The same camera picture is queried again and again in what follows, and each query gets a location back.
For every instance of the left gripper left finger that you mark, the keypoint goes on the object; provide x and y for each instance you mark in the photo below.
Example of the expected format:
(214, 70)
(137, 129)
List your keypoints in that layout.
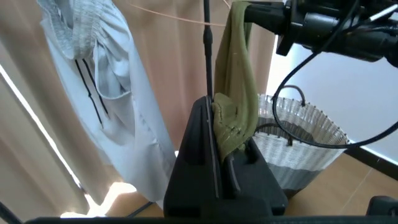
(192, 174)

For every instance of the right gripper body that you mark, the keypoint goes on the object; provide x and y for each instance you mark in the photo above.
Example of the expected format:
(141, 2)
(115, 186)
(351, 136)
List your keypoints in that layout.
(320, 29)

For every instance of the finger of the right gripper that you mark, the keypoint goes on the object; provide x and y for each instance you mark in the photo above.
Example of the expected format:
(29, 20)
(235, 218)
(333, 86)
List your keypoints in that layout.
(267, 17)

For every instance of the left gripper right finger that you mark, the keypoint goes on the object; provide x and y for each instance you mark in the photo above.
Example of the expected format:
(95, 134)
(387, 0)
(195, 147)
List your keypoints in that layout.
(252, 186)

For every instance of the green long-sleeved shirt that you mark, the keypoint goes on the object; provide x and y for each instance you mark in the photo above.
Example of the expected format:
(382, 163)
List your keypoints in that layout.
(233, 77)

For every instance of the pink clothes hanger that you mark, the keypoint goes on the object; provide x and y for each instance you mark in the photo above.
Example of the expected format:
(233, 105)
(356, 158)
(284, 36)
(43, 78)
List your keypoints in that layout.
(186, 19)

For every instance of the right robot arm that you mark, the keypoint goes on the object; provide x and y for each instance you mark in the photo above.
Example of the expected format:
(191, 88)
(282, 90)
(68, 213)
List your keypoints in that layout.
(393, 46)

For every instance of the white laundry basket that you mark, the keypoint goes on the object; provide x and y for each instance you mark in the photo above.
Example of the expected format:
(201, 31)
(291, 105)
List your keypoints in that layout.
(298, 155)

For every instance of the black clothes rack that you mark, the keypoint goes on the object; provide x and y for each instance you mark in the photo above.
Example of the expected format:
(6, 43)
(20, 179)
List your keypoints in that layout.
(207, 40)

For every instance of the pale grey shorts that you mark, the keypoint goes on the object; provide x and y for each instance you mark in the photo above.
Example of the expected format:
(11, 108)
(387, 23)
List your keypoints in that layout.
(133, 124)

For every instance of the beige curtain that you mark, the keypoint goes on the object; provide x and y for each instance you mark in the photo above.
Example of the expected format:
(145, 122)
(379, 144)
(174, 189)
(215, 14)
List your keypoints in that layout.
(174, 62)

